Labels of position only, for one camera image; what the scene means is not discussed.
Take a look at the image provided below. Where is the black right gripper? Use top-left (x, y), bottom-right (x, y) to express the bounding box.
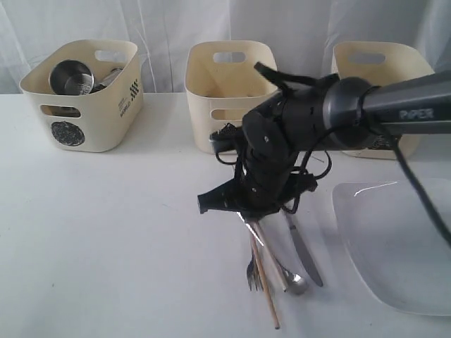
top-left (197, 108), bottom-right (316, 218)

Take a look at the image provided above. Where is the wooden chopstick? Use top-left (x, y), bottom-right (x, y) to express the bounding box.
top-left (251, 220), bottom-right (288, 292)
top-left (251, 234), bottom-right (280, 330)

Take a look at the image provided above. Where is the stainless steel table knife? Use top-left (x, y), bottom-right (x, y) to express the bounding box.
top-left (283, 212), bottom-right (323, 287)

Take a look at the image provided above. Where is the stainless steel fork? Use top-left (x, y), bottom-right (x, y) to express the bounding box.
top-left (246, 235), bottom-right (264, 292)

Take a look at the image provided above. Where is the stainless steel spoon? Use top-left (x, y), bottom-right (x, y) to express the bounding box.
top-left (276, 260), bottom-right (309, 296)

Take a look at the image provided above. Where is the steel mug with handle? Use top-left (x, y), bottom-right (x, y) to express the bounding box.
top-left (90, 68), bottom-right (123, 94)

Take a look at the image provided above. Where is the cream bin with circle mark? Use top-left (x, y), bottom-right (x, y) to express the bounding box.
top-left (20, 39), bottom-right (143, 152)

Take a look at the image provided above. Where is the small stainless steel cup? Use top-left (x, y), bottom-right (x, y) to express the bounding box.
top-left (49, 59), bottom-right (95, 96)

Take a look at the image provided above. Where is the large stainless steel bowl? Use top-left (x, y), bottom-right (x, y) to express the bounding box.
top-left (49, 106), bottom-right (81, 118)

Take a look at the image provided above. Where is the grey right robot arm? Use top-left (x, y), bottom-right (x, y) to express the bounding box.
top-left (197, 72), bottom-right (450, 218)

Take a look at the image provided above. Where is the cream bin with triangle mark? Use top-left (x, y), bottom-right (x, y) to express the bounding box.
top-left (185, 40), bottom-right (277, 154)

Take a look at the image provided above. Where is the white backdrop curtain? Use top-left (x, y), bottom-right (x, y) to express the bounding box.
top-left (1, 1), bottom-right (450, 94)

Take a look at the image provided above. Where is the white square plate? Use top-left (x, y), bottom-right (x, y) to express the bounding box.
top-left (332, 180), bottom-right (450, 317)

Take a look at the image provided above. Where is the cream bin with square mark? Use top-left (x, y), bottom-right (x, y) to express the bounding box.
top-left (330, 41), bottom-right (434, 160)

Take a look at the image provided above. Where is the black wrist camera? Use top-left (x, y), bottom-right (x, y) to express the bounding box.
top-left (209, 123), bottom-right (247, 154)

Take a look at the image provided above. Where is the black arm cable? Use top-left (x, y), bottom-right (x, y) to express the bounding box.
top-left (214, 61), bottom-right (451, 247)

